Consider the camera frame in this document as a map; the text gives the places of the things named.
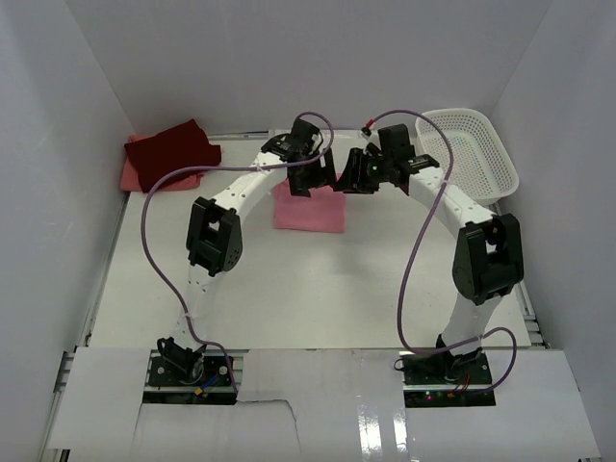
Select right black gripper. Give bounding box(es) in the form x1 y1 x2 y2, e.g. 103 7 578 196
333 148 393 195

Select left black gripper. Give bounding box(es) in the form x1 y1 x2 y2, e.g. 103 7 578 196
287 147 335 197

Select pink t shirt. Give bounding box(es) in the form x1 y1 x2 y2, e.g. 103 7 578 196
272 182 347 234

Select white perforated plastic basket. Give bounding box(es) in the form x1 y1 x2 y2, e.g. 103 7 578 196
415 108 520 206

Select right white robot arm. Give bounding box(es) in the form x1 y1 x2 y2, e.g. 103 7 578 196
334 124 524 384

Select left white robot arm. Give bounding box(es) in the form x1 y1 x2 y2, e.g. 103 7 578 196
141 115 336 386

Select folded salmon t shirt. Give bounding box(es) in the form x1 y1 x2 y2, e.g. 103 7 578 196
119 135 203 193

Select folded dark red t shirt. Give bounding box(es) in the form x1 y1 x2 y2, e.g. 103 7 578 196
147 119 222 171

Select white paper sheet front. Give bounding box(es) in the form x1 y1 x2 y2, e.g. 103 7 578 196
49 347 600 461

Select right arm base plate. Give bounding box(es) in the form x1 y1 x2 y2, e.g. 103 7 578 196
394 351 497 409

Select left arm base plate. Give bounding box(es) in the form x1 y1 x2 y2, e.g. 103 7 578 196
142 337 237 405

